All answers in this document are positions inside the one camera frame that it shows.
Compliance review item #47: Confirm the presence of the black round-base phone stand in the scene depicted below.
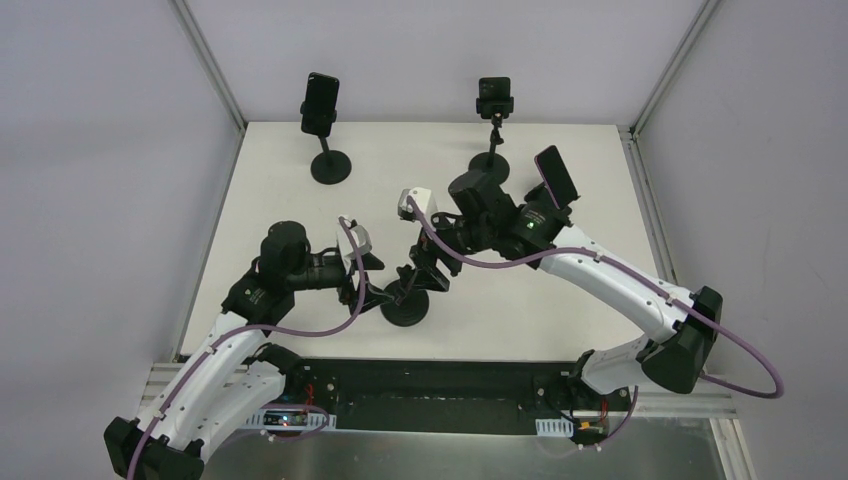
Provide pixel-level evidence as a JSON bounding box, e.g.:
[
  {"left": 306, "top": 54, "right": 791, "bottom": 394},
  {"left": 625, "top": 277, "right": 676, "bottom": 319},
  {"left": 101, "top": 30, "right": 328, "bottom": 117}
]
[{"left": 380, "top": 266, "right": 430, "bottom": 327}]

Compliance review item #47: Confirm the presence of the black phone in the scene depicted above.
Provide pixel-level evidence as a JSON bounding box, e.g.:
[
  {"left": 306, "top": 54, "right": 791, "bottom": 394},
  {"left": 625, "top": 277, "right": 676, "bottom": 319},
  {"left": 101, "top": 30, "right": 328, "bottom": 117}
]
[
  {"left": 300, "top": 72, "right": 340, "bottom": 138},
  {"left": 477, "top": 77, "right": 512, "bottom": 105}
]

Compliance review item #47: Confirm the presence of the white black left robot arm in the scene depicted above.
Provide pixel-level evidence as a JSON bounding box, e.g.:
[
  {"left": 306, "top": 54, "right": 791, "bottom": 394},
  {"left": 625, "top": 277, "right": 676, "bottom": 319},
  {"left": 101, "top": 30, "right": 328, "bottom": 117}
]
[{"left": 104, "top": 216, "right": 386, "bottom": 479}]

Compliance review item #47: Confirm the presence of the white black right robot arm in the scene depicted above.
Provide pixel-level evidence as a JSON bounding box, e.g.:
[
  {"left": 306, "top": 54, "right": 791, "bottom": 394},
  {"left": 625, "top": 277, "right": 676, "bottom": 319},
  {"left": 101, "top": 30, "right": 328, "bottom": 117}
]
[{"left": 398, "top": 170, "right": 722, "bottom": 410}]

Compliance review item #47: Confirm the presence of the black folding phone stand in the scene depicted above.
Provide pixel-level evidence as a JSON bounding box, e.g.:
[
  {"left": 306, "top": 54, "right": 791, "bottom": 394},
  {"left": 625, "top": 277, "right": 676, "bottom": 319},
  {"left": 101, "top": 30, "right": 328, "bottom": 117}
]
[{"left": 524, "top": 183, "right": 572, "bottom": 226}]

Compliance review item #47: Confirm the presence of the purple phone on folding stand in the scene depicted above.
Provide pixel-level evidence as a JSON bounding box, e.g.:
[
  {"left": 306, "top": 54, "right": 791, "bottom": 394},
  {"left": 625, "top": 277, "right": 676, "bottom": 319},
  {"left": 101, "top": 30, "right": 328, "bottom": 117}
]
[{"left": 534, "top": 145, "right": 580, "bottom": 210}]

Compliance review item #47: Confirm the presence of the left controller board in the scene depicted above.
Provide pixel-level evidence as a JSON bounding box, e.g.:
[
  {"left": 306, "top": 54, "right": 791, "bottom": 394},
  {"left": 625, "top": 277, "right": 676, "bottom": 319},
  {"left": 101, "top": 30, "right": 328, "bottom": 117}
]
[{"left": 243, "top": 408, "right": 337, "bottom": 432}]

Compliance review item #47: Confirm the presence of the controller board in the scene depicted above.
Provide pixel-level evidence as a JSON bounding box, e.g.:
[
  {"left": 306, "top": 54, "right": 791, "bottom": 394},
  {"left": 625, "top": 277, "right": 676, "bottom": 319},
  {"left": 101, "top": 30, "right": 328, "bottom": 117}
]
[
  {"left": 243, "top": 408, "right": 337, "bottom": 432},
  {"left": 535, "top": 417, "right": 610, "bottom": 443}
]

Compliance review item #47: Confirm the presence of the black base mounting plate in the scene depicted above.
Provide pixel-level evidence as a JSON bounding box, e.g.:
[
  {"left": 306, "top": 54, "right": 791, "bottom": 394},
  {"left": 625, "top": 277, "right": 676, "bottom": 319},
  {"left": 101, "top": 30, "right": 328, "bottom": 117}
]
[{"left": 275, "top": 358, "right": 631, "bottom": 435}]

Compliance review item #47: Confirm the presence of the right controller board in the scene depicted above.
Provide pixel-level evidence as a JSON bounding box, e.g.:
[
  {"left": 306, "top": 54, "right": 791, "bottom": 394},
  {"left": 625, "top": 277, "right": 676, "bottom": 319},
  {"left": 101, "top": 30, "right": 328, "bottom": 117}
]
[{"left": 535, "top": 417, "right": 610, "bottom": 443}]

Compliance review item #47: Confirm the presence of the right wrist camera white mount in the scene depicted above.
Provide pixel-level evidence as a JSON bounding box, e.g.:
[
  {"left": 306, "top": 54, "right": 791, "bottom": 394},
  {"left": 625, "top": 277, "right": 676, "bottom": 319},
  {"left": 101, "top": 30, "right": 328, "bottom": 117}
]
[{"left": 397, "top": 187, "right": 437, "bottom": 222}]

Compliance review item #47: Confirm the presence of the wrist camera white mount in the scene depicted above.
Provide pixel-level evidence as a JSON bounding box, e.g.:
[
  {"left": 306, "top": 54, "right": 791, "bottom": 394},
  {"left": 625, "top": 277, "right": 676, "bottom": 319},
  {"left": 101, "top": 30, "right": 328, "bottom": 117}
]
[
  {"left": 397, "top": 187, "right": 437, "bottom": 222},
  {"left": 337, "top": 215, "right": 373, "bottom": 270}
]

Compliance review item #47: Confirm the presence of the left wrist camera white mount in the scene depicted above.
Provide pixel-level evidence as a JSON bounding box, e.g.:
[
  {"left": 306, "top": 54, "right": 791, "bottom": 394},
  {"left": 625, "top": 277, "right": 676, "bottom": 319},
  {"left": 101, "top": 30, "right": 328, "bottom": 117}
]
[{"left": 337, "top": 215, "right": 373, "bottom": 270}]

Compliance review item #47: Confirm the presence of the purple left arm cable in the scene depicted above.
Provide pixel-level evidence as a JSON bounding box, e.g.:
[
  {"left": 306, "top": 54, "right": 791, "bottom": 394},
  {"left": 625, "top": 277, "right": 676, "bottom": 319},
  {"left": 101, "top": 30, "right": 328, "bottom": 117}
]
[{"left": 125, "top": 217, "right": 370, "bottom": 480}]

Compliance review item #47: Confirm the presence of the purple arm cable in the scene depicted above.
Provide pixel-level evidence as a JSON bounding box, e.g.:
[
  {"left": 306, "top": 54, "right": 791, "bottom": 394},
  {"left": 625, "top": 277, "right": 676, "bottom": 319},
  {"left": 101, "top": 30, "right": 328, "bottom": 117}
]
[
  {"left": 405, "top": 195, "right": 786, "bottom": 401},
  {"left": 125, "top": 217, "right": 370, "bottom": 480}
]

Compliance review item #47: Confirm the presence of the front aluminium frame rail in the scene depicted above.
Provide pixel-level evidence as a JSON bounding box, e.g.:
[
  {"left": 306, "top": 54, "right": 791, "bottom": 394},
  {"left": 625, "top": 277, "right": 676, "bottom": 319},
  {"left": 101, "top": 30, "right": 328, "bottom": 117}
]
[{"left": 137, "top": 363, "right": 738, "bottom": 420}]

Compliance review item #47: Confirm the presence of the aluminium frame rail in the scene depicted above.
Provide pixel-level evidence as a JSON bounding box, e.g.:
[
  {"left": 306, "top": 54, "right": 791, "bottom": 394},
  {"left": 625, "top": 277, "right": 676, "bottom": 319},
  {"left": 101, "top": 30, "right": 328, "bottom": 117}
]
[
  {"left": 137, "top": 363, "right": 738, "bottom": 420},
  {"left": 618, "top": 0, "right": 724, "bottom": 284}
]

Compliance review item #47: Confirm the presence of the aluminium table edge rail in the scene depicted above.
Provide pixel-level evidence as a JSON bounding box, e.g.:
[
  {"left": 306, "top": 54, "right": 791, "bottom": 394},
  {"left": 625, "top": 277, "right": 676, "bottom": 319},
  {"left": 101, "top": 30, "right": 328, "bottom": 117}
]
[{"left": 169, "top": 1, "right": 247, "bottom": 361}]

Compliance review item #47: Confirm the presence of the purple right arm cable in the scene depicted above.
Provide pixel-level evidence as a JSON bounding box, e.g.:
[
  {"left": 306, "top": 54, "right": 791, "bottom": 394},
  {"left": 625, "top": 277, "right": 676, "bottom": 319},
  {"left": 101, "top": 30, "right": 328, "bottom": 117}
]
[{"left": 405, "top": 195, "right": 786, "bottom": 401}]

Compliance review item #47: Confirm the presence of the right aluminium frame rail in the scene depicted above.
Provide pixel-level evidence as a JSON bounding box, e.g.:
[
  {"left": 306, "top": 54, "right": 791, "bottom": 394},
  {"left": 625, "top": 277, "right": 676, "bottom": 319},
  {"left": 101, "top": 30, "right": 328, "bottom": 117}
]
[{"left": 618, "top": 0, "right": 724, "bottom": 284}]

